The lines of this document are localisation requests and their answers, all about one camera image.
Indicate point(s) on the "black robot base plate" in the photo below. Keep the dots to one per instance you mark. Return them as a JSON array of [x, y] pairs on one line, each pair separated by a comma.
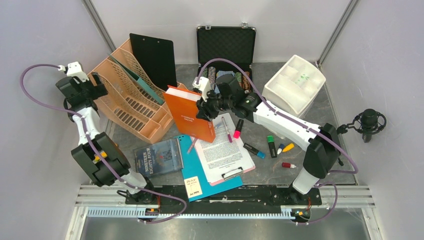
[[275, 194]]

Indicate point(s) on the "teal folder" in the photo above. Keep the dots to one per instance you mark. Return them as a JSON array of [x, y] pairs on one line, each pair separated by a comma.
[[134, 70]]

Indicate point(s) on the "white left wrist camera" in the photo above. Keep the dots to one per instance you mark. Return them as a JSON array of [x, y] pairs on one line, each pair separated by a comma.
[[74, 69]]

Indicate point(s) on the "yellow cap piece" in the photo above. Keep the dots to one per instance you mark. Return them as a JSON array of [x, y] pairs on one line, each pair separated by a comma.
[[288, 147]]

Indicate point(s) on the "black poker chip case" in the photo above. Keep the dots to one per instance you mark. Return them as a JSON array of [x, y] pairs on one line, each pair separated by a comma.
[[225, 50]]

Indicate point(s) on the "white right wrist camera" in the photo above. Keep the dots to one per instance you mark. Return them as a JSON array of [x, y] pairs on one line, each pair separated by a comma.
[[203, 86]]

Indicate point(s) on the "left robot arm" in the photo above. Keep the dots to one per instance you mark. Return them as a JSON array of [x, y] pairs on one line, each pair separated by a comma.
[[98, 156]]

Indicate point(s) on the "aluminium slotted rail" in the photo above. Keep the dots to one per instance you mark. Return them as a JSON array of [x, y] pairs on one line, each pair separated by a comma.
[[142, 213]]

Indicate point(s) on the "blue white cap piece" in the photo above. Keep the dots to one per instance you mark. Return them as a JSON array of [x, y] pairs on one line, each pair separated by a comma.
[[280, 148]]

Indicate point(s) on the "blue plastic folder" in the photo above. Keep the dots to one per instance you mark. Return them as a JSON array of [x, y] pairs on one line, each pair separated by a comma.
[[196, 184]]

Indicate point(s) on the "black microphone on tripod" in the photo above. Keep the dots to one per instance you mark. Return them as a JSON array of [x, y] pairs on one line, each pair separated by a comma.
[[367, 123]]

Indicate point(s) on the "black pink-capped highlighter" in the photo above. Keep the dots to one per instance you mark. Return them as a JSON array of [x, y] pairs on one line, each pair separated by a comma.
[[238, 129]]

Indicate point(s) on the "pink clipboard with paper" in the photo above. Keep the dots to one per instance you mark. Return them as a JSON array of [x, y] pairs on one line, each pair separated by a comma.
[[220, 159]]

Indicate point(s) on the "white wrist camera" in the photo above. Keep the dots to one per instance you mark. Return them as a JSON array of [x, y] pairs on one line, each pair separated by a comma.
[[203, 86], [74, 69]]

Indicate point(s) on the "small red-capped bottle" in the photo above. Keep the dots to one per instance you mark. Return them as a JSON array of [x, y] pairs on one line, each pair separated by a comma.
[[288, 165]]

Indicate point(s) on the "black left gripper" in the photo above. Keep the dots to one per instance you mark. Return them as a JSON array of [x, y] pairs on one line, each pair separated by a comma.
[[98, 91]]

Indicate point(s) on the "white drawer organizer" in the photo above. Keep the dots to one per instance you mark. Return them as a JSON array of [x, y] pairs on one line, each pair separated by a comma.
[[295, 86]]

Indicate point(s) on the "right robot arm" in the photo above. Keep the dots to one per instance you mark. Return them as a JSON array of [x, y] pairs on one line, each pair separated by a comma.
[[320, 143]]

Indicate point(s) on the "black blue-capped highlighter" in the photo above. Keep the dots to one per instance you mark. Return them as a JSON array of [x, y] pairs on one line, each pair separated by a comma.
[[254, 151]]

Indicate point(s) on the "orange Good Morning book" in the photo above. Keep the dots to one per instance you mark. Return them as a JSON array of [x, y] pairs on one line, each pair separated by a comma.
[[182, 104]]

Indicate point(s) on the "clear pink pen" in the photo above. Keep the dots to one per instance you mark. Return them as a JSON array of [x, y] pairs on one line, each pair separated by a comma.
[[192, 145]]

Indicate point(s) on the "black clipboard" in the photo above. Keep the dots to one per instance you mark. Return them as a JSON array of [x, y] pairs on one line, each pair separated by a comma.
[[156, 56]]

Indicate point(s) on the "Nineteen Eighty-Four dark book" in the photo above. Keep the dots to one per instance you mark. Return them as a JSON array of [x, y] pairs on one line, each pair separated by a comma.
[[159, 158]]

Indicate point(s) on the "black green-capped highlighter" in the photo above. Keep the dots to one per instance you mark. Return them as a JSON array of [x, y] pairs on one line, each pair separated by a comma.
[[271, 146]]

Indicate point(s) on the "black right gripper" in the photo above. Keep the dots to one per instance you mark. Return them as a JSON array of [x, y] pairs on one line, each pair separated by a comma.
[[205, 112]]

